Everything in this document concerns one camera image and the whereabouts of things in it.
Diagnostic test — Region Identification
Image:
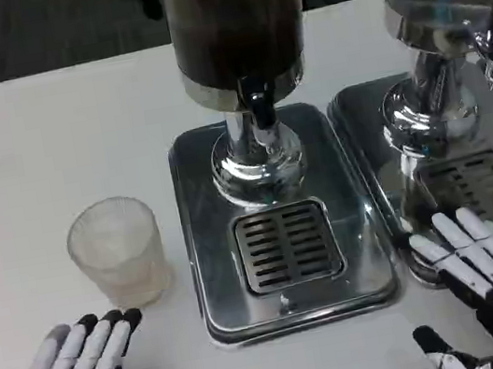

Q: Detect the drink dispenser with dark liquid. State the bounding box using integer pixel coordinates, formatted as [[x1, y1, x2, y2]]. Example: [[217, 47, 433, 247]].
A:
[[160, 0, 340, 220]]

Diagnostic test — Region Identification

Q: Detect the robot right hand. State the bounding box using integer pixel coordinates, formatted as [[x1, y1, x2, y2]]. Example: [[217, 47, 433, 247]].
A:
[[392, 198, 493, 369]]

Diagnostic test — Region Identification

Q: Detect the steel drink dispenser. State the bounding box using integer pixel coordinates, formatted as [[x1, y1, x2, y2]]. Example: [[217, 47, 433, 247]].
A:
[[362, 0, 493, 235]]

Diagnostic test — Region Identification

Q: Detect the steel drip tray with grid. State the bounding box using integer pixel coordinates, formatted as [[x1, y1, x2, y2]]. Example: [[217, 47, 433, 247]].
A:
[[162, 95, 406, 356], [322, 56, 493, 303]]

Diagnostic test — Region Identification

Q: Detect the clear ribbed glass cup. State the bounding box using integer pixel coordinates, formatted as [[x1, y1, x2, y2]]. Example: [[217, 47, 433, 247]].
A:
[[60, 189, 176, 318]]

